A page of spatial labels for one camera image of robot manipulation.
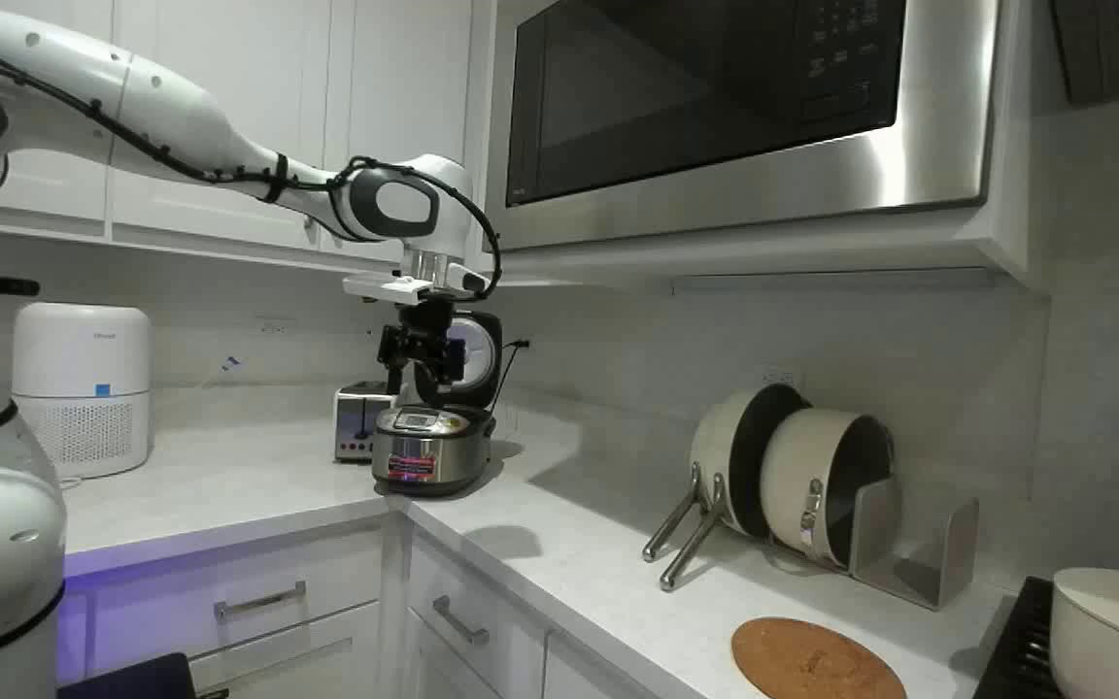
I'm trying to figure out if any round cork trivet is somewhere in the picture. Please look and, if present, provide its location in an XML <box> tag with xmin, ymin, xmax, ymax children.
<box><xmin>725</xmin><ymin>615</ymin><xmax>913</xmax><ymax>699</ymax></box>

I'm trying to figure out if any white pot with lid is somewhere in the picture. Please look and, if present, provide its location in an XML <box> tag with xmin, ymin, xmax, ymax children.
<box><xmin>1050</xmin><ymin>563</ymin><xmax>1119</xmax><ymax>699</ymax></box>

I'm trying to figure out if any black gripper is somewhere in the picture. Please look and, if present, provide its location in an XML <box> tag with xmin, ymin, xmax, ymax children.
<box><xmin>375</xmin><ymin>300</ymin><xmax>462</xmax><ymax>409</ymax></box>

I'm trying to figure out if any cream saucepan black inside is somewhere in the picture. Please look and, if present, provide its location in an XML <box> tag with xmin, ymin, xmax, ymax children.
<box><xmin>655</xmin><ymin>405</ymin><xmax>901</xmax><ymax>597</ymax></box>

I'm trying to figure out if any white water purifier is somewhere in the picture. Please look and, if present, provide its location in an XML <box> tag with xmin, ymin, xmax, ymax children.
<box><xmin>8</xmin><ymin>300</ymin><xmax>154</xmax><ymax>487</ymax></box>

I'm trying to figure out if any black gas stove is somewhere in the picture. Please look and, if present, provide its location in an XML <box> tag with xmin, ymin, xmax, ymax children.
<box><xmin>970</xmin><ymin>575</ymin><xmax>1072</xmax><ymax>699</ymax></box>

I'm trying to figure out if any silver drawer handle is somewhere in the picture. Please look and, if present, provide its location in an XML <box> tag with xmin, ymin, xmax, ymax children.
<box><xmin>426</xmin><ymin>594</ymin><xmax>498</xmax><ymax>649</ymax></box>
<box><xmin>210</xmin><ymin>579</ymin><xmax>316</xmax><ymax>627</ymax></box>

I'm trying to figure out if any large cream frying pan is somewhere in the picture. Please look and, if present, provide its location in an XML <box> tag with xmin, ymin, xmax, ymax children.
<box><xmin>637</xmin><ymin>382</ymin><xmax>813</xmax><ymax>566</ymax></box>

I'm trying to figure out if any dark range hood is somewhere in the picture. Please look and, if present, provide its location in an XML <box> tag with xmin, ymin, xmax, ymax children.
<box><xmin>1044</xmin><ymin>0</ymin><xmax>1119</xmax><ymax>109</ymax></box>

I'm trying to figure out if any grey pan rack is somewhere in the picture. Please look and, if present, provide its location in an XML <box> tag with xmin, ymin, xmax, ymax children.
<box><xmin>842</xmin><ymin>476</ymin><xmax>983</xmax><ymax>610</ymax></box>

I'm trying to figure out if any silver toaster with black dots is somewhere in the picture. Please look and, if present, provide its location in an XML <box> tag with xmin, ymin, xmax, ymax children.
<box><xmin>330</xmin><ymin>382</ymin><xmax>403</xmax><ymax>466</ymax></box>

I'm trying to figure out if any stainless steel microwave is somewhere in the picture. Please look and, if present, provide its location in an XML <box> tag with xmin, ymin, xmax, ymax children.
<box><xmin>487</xmin><ymin>0</ymin><xmax>1007</xmax><ymax>255</ymax></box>

